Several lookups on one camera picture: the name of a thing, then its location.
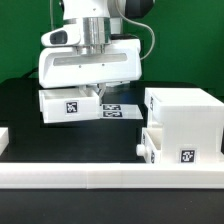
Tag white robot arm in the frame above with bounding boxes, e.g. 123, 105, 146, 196
39, 0, 155, 91

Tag white drawer cabinet frame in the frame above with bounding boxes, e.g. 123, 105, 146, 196
144, 88, 224, 164

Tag white fence wall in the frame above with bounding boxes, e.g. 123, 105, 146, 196
0, 127, 224, 190

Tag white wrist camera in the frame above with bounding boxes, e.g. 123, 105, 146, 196
41, 25, 81, 47

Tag black cable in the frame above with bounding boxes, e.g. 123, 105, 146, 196
116, 0, 157, 62

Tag white drawer box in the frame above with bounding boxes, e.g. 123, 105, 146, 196
136, 128, 162, 164
39, 88, 100, 123

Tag white tag plate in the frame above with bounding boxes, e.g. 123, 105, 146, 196
99, 104, 143, 120

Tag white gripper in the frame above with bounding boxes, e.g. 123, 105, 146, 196
39, 39, 142, 105

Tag white front drawer box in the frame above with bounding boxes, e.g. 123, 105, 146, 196
136, 128, 162, 164

